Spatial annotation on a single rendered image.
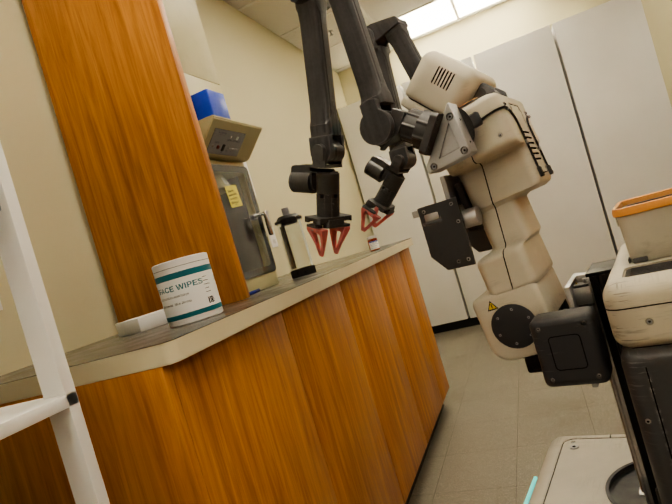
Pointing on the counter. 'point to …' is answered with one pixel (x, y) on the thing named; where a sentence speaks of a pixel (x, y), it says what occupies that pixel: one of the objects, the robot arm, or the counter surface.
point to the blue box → (209, 104)
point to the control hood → (230, 130)
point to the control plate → (225, 142)
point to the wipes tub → (187, 289)
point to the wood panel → (133, 145)
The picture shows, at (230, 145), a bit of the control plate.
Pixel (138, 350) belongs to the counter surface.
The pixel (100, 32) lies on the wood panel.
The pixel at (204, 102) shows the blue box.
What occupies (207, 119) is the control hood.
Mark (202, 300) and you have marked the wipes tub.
